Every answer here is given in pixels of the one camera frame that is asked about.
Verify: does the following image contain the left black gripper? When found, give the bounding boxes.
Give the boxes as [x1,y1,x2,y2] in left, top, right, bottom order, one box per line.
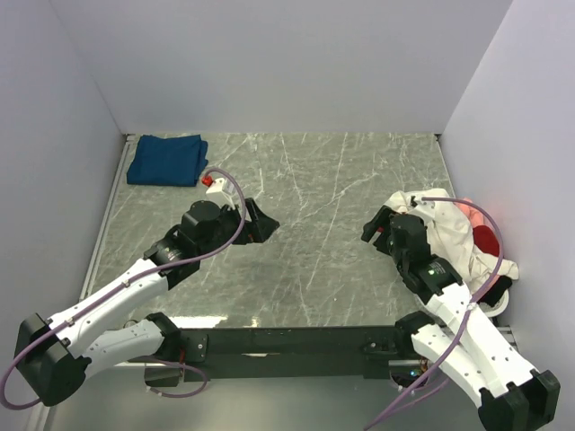
[198,198,279,258]

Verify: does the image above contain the white t shirt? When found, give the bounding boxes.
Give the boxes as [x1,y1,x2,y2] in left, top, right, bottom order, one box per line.
[385,189,497,293]

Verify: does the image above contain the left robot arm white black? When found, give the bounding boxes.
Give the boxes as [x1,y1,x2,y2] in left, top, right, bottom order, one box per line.
[9,198,280,407]

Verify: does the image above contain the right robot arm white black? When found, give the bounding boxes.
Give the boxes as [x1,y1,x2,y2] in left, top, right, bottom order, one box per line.
[361,198,561,430]

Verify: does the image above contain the pink t shirt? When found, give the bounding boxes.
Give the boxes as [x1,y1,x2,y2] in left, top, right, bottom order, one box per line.
[455,198,494,232]

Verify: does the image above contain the folded blue t shirt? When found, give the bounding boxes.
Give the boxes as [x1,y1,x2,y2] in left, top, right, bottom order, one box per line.
[126,135,208,187]

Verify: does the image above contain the red t shirt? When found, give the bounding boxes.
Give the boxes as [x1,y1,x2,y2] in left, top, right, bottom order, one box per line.
[473,224,500,257]

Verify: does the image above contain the black base crossbar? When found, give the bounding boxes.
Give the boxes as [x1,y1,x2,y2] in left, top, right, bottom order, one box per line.
[153,326,422,380]

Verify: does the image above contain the black t shirt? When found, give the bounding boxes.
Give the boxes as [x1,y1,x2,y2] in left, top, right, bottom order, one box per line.
[480,276,513,307]

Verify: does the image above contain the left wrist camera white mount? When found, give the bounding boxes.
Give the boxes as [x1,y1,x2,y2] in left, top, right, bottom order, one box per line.
[201,175,234,207]

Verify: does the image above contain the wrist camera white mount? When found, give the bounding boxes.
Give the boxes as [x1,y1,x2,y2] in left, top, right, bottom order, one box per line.
[407,193,436,212]
[201,175,234,207]

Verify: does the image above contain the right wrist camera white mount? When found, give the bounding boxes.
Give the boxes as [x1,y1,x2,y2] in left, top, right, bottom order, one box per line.
[407,193,436,212]

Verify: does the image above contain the aluminium frame rail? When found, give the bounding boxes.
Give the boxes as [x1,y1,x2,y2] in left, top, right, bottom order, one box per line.
[79,134,136,300]

